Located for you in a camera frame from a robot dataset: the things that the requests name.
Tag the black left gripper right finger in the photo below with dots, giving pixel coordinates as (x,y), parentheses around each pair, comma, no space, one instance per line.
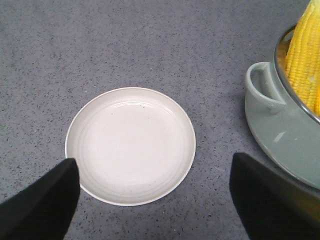
(271,204)

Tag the yellow corn cob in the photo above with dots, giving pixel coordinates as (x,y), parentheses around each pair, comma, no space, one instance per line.
(302,61)

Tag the green electric cooking pot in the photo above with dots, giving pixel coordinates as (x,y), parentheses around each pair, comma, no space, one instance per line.
(283,126)

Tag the white round plate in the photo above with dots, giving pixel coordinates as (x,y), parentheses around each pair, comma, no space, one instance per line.
(132,146)

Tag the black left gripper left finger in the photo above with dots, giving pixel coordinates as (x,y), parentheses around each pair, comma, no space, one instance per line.
(44,210)

